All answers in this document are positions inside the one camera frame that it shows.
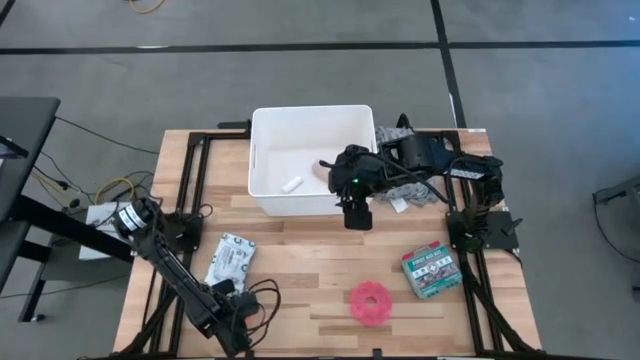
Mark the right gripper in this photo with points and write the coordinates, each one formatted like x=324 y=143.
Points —
x=355 y=172

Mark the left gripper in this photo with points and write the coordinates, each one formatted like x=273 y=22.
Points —
x=246 y=306

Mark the beige eraser block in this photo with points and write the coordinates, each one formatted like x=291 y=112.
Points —
x=320 y=171

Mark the small white tube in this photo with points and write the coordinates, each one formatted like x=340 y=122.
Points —
x=292 y=184

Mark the white teal-printed supply pouch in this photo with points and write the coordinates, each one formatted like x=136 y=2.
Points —
x=230 y=257

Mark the green first aid kit box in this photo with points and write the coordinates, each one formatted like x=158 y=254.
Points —
x=431 y=272

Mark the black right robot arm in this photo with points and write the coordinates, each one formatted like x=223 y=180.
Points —
x=425 y=152

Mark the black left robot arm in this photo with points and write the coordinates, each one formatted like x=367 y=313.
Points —
x=170 y=270

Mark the white perforated plastic basket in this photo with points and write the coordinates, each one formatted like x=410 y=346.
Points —
x=280 y=150

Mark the grey patterned cloth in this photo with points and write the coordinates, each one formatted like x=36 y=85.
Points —
x=415 y=192

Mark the white power supply box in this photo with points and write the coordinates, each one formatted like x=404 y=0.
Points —
x=95 y=240

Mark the black desk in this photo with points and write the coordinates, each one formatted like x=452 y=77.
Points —
x=25 y=130

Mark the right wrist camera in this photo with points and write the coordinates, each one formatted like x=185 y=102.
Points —
x=357 y=217

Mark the black metal table frame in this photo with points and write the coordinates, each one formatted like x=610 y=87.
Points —
x=197 y=150

